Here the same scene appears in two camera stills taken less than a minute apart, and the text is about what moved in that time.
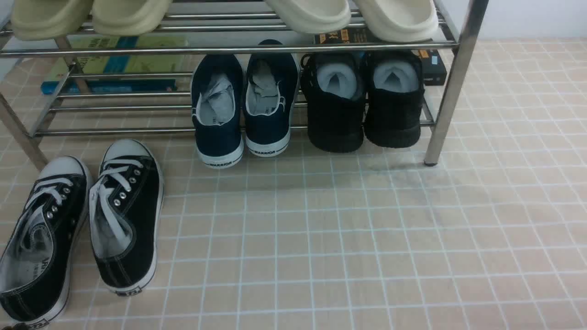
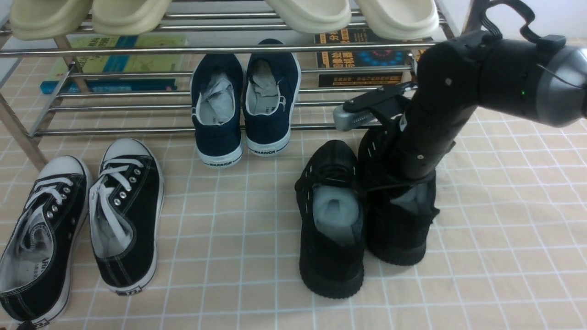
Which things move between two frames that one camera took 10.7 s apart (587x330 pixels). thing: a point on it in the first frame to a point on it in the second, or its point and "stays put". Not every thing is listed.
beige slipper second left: (130, 18) stays put
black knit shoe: (394, 97) to (399, 208)
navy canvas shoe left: (217, 95) stays put
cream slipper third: (310, 16) stays put
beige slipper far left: (39, 20) stays put
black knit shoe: (335, 85) to (329, 191)
